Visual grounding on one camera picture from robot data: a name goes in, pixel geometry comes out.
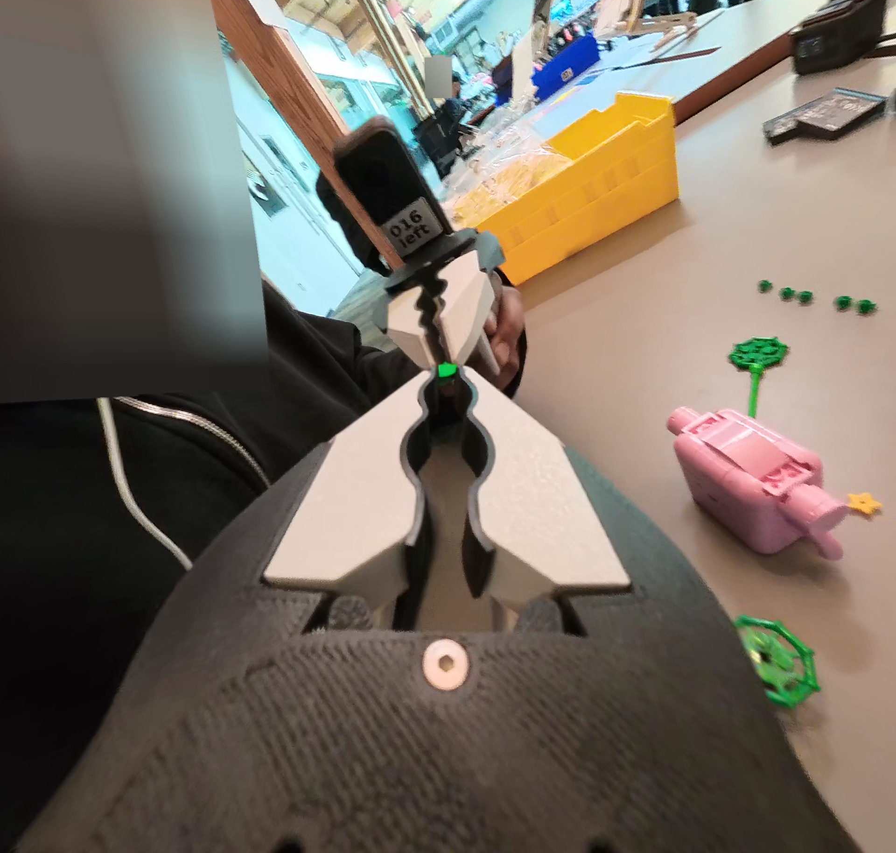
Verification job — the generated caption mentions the clear plastic bags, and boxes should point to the clear plastic bags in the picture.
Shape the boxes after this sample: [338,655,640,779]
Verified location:
[448,114,582,220]

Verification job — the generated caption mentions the green toy web wheel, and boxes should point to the green toy web wheel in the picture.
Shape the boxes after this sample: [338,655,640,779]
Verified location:
[734,613,822,712]

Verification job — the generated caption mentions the yellow storage bin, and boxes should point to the yellow storage bin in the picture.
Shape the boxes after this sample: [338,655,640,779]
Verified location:
[448,92,681,287]

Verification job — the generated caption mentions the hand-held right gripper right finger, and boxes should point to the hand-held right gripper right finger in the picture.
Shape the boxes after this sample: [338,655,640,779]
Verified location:
[454,368,631,631]

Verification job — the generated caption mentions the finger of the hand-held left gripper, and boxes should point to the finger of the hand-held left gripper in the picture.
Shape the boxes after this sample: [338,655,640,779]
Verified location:
[385,284,441,371]
[434,254,492,372]

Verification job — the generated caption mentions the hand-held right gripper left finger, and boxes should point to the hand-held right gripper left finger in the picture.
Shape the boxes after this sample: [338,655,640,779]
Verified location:
[262,368,439,631]

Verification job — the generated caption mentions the pink toy watering can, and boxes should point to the pink toy watering can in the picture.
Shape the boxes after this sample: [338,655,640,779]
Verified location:
[666,407,849,561]

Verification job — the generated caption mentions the wooden beam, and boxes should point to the wooden beam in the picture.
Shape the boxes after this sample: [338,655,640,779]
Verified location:
[202,0,351,143]

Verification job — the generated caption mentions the blue storage bin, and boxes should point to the blue storage bin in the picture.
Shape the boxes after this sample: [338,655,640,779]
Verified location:
[530,32,602,95]

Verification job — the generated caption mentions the white cable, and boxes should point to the white cable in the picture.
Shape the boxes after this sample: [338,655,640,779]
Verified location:
[98,398,193,570]

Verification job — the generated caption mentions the person's black jacket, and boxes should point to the person's black jacket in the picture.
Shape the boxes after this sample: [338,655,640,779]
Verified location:
[0,391,337,853]

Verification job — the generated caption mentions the person's left forearm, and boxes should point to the person's left forearm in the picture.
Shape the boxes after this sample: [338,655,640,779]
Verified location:
[262,280,428,413]

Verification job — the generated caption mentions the black box device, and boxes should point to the black box device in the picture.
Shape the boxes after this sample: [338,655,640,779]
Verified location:
[791,0,896,75]

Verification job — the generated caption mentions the person's left hand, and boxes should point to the person's left hand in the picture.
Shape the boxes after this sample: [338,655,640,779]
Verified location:
[490,284,529,400]

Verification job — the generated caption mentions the green toy flower stem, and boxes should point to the green toy flower stem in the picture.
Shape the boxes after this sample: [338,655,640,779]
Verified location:
[728,337,792,420]

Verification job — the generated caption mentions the flat black device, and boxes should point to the flat black device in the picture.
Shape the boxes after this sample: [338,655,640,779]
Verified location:
[763,87,891,145]

